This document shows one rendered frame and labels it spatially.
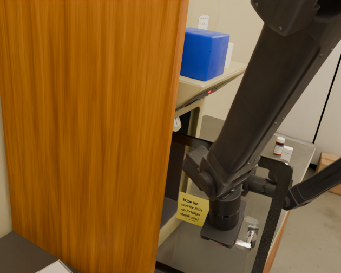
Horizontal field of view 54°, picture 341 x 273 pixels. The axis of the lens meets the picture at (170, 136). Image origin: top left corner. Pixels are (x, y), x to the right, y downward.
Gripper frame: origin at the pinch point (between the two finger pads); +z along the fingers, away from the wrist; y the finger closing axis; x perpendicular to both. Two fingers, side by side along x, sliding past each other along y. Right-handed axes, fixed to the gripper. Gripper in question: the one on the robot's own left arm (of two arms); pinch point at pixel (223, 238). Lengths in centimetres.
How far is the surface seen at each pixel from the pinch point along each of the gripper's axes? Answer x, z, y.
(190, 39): -15.1, -32.6, -22.7
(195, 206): -8.4, -0.7, -4.8
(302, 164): 14, 70, -86
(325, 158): 38, 208, -218
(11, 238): -61, 20, 14
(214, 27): -19, -22, -47
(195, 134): -19.7, 6.7, -32.7
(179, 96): -14.6, -24.2, -14.8
